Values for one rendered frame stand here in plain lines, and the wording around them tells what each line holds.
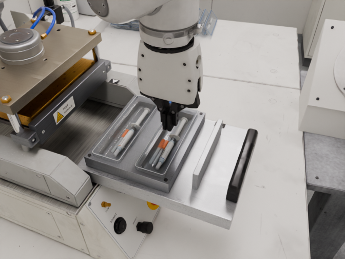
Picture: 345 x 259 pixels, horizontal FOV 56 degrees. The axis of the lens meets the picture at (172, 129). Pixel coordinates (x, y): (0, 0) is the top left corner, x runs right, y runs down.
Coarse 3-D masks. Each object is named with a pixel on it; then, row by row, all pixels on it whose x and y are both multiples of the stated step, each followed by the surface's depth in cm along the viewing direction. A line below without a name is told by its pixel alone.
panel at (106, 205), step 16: (96, 192) 61; (112, 192) 65; (96, 208) 61; (112, 208) 65; (128, 208) 69; (144, 208) 73; (112, 224) 64; (128, 224) 68; (128, 240) 68; (128, 256) 67
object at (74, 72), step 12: (84, 60) 70; (72, 72) 66; (84, 72) 68; (60, 84) 63; (36, 96) 61; (48, 96) 61; (24, 108) 58; (36, 108) 58; (0, 120) 61; (24, 120) 57
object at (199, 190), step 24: (216, 144) 63; (240, 144) 64; (192, 168) 59; (216, 168) 59; (144, 192) 56; (192, 192) 55; (216, 192) 55; (240, 192) 56; (192, 216) 55; (216, 216) 52
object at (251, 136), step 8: (248, 128) 62; (248, 136) 60; (256, 136) 60; (248, 144) 58; (240, 152) 57; (248, 152) 57; (240, 160) 55; (248, 160) 56; (240, 168) 54; (232, 176) 53; (240, 176) 53; (232, 184) 52; (240, 184) 52; (232, 192) 52; (232, 200) 54
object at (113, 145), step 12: (132, 108) 67; (144, 108) 67; (120, 120) 64; (132, 120) 64; (144, 120) 64; (108, 132) 61; (120, 132) 61; (132, 132) 61; (108, 144) 59; (120, 144) 59; (108, 156) 57; (120, 156) 57
